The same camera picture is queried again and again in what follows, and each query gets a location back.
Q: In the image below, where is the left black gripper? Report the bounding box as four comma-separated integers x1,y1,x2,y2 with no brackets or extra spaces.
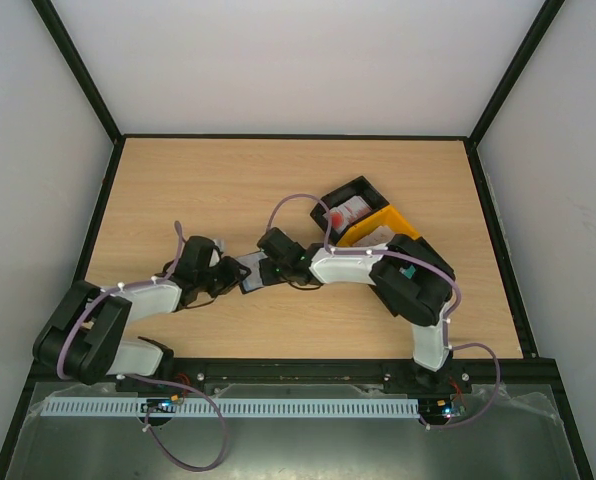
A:
197,256,252,298

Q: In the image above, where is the black card holder wallet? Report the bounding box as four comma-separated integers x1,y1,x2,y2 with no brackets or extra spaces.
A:
236,251,267,295

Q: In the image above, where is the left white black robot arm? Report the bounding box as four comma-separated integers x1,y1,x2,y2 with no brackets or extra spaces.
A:
32,235,251,385

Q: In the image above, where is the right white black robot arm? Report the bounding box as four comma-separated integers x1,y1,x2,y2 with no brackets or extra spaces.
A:
257,227,462,392

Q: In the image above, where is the red striped card in tray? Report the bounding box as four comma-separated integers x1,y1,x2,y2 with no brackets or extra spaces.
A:
329,195,372,233

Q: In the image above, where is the teal card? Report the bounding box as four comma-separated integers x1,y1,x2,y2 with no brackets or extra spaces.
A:
400,265,416,279

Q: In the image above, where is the black tray left compartment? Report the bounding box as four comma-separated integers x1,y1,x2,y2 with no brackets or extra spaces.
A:
321,176,388,243

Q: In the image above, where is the yellow tray middle compartment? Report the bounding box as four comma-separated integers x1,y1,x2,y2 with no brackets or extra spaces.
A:
335,204,421,247

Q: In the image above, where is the left controller board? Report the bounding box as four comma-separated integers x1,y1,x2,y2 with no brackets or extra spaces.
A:
138,395,185,427

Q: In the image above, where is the controller board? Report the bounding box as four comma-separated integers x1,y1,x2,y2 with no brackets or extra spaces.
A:
138,395,185,427
418,393,467,426

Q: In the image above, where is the right controller board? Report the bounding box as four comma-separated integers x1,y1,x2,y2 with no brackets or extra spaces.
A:
418,393,467,426

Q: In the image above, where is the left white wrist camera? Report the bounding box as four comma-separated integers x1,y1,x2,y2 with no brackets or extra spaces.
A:
209,239,226,267

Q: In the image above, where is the light blue slotted cable duct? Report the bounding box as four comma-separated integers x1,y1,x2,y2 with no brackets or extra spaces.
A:
40,397,419,419

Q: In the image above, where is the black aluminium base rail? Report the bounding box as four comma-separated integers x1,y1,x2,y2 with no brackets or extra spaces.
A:
30,355,562,396

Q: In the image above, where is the black frame post left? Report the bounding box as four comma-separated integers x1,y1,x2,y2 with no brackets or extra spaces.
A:
31,0,123,144

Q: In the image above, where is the black frame post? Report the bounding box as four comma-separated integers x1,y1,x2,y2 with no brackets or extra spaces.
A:
31,0,123,144
466,0,565,151

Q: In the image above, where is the black frame post right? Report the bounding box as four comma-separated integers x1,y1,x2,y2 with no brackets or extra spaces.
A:
466,0,565,151

